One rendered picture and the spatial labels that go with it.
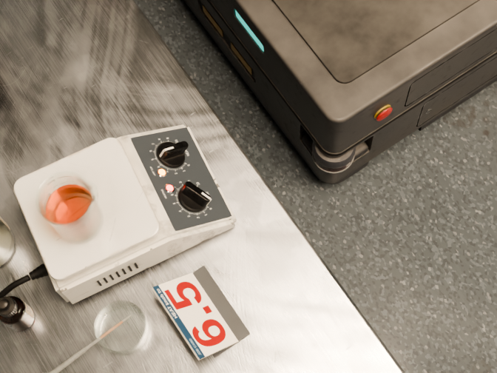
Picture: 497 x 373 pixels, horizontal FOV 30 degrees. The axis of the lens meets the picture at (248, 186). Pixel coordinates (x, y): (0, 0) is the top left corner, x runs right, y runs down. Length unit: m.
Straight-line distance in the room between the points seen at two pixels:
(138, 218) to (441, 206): 1.00
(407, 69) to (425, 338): 0.52
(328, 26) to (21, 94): 0.62
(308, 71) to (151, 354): 0.68
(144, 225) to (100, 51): 0.27
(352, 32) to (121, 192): 0.71
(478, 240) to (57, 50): 0.98
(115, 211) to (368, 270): 0.91
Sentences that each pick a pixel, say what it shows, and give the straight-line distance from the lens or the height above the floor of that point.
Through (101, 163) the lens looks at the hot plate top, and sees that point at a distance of 0.97.
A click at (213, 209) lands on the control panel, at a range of 0.99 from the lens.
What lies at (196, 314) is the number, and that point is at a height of 0.77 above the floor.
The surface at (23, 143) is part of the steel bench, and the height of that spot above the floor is 0.75.
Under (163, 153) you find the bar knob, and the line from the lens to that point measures 0.98.
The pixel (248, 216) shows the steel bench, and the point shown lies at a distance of 1.02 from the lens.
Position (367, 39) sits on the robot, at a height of 0.36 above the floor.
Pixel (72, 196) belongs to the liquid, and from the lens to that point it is 0.92.
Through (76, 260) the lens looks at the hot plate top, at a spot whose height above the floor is 0.84.
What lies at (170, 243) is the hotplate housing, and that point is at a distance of 0.96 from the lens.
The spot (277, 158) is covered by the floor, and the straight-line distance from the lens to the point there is 1.85.
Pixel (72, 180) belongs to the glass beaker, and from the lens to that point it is 0.91.
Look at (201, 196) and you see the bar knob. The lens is 0.97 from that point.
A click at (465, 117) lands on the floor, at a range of 1.92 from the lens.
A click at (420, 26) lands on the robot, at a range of 1.58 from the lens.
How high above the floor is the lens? 1.72
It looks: 70 degrees down
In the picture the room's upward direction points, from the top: 7 degrees counter-clockwise
